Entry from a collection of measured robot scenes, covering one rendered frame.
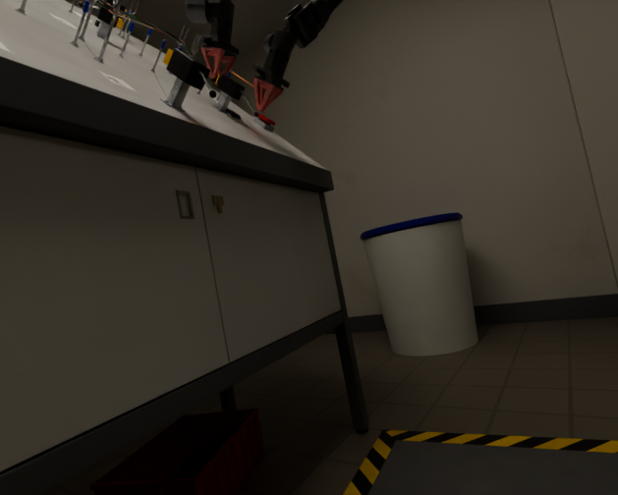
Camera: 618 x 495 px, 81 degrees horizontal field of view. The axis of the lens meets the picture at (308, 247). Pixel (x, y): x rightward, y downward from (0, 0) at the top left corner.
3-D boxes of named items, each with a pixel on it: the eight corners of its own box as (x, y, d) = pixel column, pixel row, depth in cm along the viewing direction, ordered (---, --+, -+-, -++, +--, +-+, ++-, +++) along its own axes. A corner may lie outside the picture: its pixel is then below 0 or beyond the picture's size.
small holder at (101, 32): (71, 20, 96) (80, -8, 94) (107, 39, 103) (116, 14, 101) (73, 23, 94) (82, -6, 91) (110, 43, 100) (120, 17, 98)
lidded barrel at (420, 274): (496, 328, 216) (471, 212, 220) (477, 358, 169) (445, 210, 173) (403, 333, 249) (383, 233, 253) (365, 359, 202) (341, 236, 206)
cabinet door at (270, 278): (343, 309, 118) (320, 192, 121) (233, 362, 70) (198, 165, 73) (336, 310, 120) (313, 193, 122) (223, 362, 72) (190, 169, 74)
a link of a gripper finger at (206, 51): (197, 75, 102) (200, 39, 101) (213, 83, 109) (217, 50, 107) (217, 76, 100) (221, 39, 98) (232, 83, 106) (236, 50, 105)
